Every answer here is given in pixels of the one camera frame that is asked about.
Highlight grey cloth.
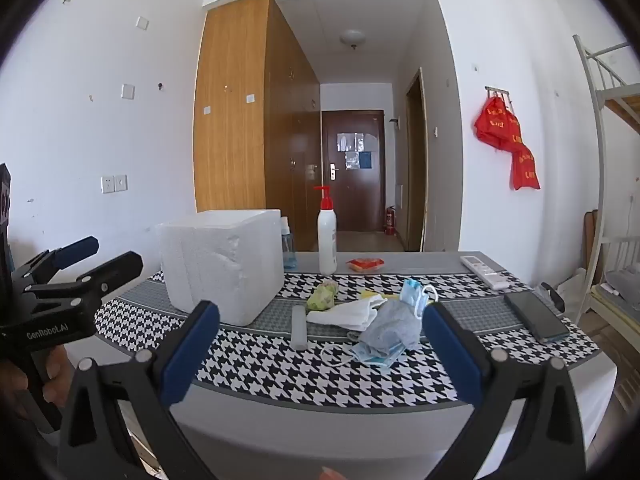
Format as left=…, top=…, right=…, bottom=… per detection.
left=359, top=300, right=426, bottom=356

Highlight grey rubber bar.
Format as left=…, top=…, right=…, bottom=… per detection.
left=291, top=305, right=308, bottom=351

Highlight white plastic bag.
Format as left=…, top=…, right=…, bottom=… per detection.
left=557, top=267, right=590, bottom=322

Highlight black smartphone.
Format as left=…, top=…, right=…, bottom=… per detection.
left=503, top=291, right=571, bottom=345

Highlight wooden boards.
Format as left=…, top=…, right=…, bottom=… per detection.
left=582, top=210, right=607, bottom=286

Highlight white tissue paper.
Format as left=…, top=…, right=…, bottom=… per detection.
left=306, top=296, right=388, bottom=332

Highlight white bunk bed frame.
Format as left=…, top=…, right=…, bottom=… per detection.
left=572, top=35, right=640, bottom=316

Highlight dark brown door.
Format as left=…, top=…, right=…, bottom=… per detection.
left=321, top=109, right=386, bottom=232

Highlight wooden wardrobe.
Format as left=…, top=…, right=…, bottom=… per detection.
left=193, top=0, right=322, bottom=253

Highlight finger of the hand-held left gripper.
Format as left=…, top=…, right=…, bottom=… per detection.
left=10, top=236, right=100, bottom=287
left=25, top=251, right=145, bottom=311

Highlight white foam box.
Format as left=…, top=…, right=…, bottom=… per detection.
left=157, top=208, right=286, bottom=326

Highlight papers on door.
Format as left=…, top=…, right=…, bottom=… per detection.
left=337, top=131, right=373, bottom=170

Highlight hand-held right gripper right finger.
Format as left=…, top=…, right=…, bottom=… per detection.
left=422, top=302, right=588, bottom=480

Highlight green plastic bag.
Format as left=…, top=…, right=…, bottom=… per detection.
left=306, top=281, right=338, bottom=311

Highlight houndstooth tablecloth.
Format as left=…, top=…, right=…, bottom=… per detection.
left=92, top=251, right=601, bottom=408

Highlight wooden side door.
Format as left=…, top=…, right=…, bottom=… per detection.
left=405, top=67, right=429, bottom=252

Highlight red snack packet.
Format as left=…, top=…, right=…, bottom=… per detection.
left=346, top=257, right=386, bottom=273

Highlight white pump bottle red cap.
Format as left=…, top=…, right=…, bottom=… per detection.
left=312, top=186, right=339, bottom=276

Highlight small clear spray bottle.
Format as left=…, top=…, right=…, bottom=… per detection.
left=280, top=217, right=298, bottom=270

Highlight white remote control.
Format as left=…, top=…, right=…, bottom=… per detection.
left=460, top=255, right=511, bottom=291

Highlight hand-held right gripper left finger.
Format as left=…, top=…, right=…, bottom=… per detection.
left=55, top=300, right=236, bottom=480

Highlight blue face mask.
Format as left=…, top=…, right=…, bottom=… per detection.
left=320, top=341, right=407, bottom=370
left=400, top=279, right=441, bottom=318

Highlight red hanging bags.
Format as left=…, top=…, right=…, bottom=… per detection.
left=474, top=94, right=541, bottom=191

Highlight person's left hand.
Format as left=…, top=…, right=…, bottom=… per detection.
left=0, top=347, right=77, bottom=411

